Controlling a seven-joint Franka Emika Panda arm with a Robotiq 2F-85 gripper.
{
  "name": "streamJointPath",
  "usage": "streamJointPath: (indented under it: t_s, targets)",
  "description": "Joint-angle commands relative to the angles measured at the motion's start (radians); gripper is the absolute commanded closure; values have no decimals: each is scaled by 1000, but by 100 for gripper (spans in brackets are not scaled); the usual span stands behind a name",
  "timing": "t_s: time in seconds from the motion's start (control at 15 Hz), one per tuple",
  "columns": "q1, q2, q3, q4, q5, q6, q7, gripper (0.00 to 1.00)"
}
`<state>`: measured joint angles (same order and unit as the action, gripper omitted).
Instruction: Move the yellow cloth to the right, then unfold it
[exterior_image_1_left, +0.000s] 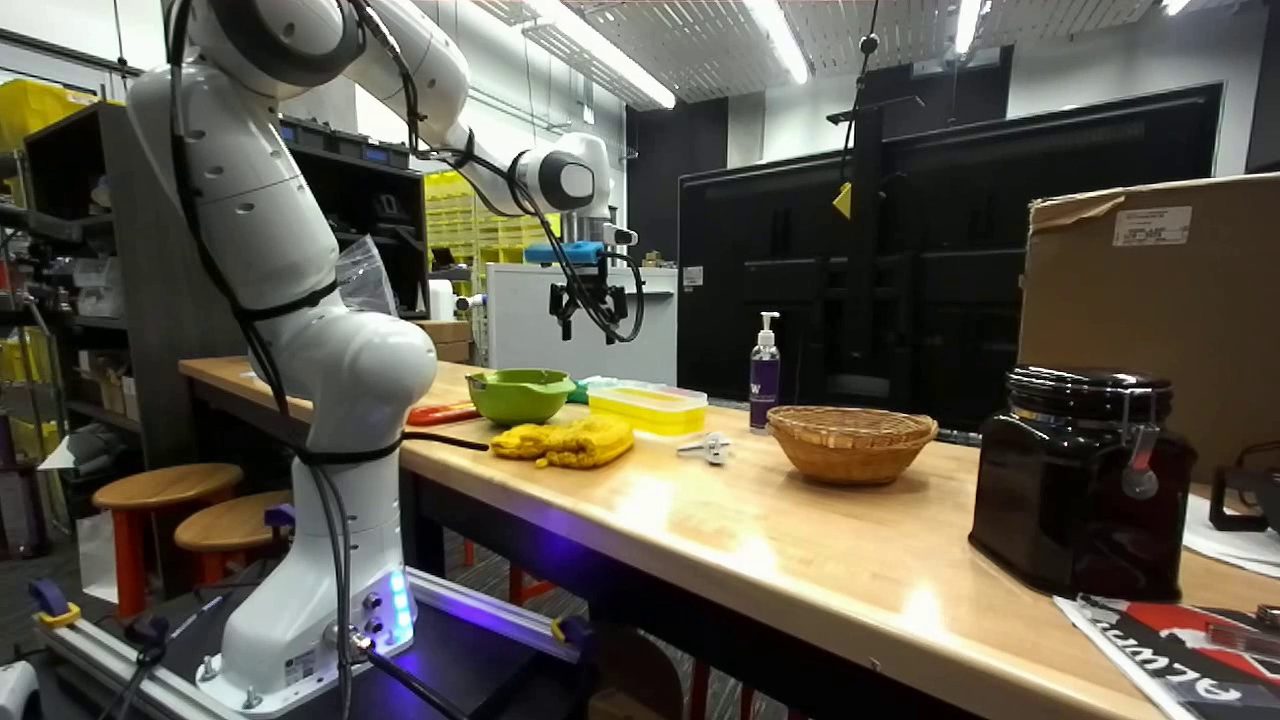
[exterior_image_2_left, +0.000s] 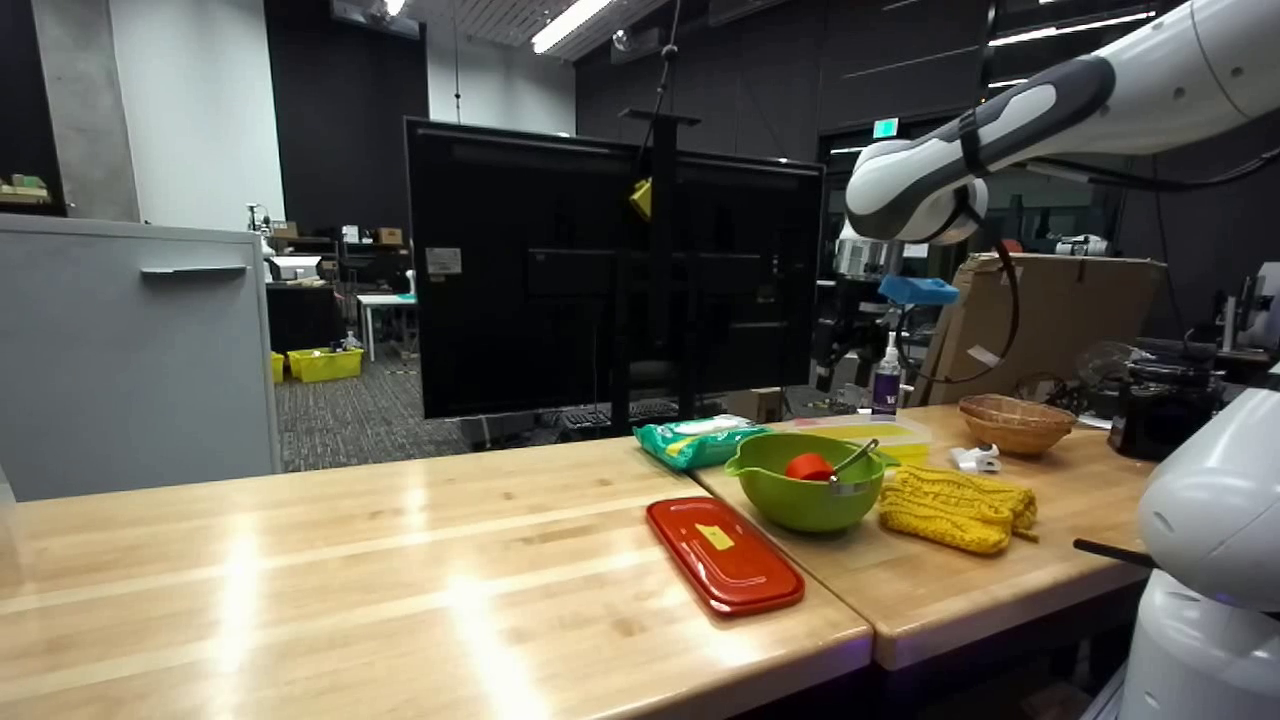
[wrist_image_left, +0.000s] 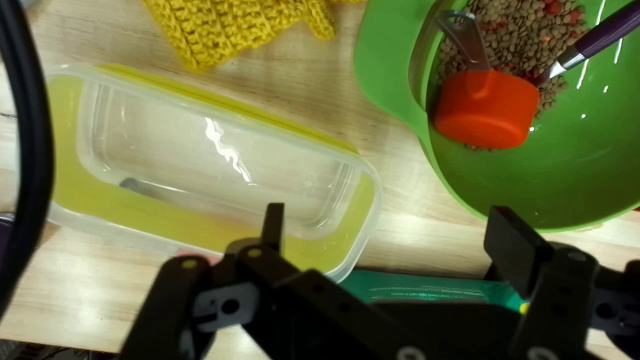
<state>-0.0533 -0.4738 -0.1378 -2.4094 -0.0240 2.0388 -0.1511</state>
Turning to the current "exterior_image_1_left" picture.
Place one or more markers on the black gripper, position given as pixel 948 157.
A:
pixel 584 288

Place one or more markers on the yellow knitted cloth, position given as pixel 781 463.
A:
pixel 582 441

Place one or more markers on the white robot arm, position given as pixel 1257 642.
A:
pixel 268 248

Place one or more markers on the grey cabinet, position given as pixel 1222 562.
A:
pixel 521 329

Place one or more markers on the green plastic bowl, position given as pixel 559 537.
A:
pixel 516 395

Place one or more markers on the yellow translucent container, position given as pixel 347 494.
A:
pixel 651 406

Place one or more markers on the purple soap pump bottle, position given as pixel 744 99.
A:
pixel 762 375

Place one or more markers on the red flat lid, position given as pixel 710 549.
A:
pixel 440 415

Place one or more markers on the small clear plastic piece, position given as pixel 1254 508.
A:
pixel 710 449

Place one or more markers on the woven wicker basket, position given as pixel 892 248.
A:
pixel 850 446

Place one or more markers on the round wooden stool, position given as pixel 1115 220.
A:
pixel 135 501
pixel 233 535

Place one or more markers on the dark storage shelf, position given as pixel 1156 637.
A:
pixel 139 296

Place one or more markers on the black glass jar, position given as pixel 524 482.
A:
pixel 1085 486

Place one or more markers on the large cardboard box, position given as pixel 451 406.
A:
pixel 1175 281

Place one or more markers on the red black magazine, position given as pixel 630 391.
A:
pixel 1188 662

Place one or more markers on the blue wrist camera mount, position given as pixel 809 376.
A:
pixel 574 254

